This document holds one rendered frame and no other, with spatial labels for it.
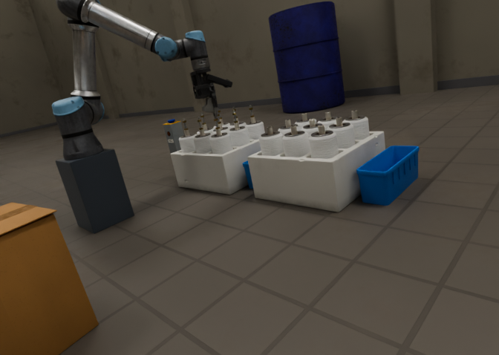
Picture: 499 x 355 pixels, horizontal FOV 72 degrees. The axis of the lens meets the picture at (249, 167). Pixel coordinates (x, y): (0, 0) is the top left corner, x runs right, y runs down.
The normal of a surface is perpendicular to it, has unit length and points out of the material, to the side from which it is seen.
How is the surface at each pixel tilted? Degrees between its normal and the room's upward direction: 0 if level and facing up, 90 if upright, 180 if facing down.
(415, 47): 90
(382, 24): 90
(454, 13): 90
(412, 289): 0
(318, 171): 90
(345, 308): 0
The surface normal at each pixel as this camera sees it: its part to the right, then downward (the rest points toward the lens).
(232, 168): 0.73, 0.05
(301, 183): -0.68, 0.33
